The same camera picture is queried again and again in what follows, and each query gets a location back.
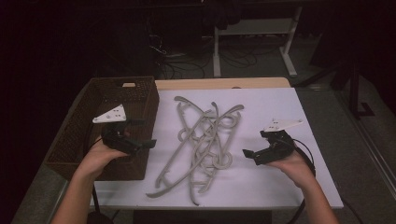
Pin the dark cloth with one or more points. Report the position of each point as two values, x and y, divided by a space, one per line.
222 14

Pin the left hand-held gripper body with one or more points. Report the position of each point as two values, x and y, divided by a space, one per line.
116 138

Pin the person's right hand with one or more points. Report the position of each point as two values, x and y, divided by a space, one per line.
292 168

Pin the black metal stand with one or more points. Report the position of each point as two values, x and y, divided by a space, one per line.
355 90

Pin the metal floor rail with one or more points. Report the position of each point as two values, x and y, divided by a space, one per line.
373 155

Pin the person's left hand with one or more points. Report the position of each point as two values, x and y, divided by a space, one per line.
98 155

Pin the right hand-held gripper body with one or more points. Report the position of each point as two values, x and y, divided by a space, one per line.
278 146

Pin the grey plastic clothes hanger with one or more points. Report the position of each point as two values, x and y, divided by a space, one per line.
160 182
236 109
179 100
194 199

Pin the brown wicker basket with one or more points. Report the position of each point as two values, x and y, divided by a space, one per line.
77 146

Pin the white metal desk frame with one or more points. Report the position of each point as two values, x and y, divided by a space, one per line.
253 26

